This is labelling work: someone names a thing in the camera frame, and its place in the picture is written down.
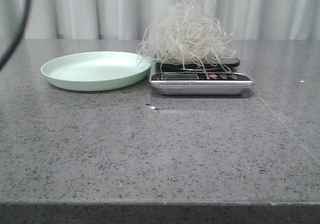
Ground white vermicelli noodle bundle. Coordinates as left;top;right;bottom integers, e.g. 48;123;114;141
137;0;236;72

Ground silver black kitchen scale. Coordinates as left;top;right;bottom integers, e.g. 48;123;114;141
149;63;254;96

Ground pale green plastic plate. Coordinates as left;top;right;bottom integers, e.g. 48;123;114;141
41;51;151;92

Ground white pleated curtain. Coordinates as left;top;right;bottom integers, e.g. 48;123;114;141
0;0;320;41

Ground black cable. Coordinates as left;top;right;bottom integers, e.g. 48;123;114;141
0;0;33;69

